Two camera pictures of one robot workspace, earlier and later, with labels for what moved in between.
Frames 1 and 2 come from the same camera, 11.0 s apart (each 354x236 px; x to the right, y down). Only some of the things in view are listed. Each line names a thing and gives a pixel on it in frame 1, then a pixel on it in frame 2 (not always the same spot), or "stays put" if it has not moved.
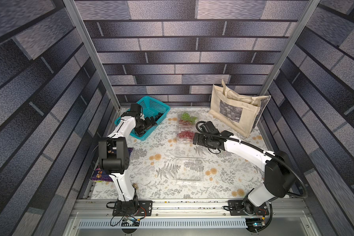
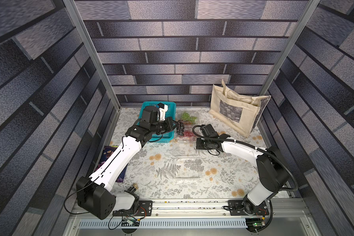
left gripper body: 146,124 → 162,127
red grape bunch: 186,134 stays put
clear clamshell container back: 189,168 stays put
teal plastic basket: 116,121 → 168,137
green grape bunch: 186,116 stays put
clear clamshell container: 185,134 stays put
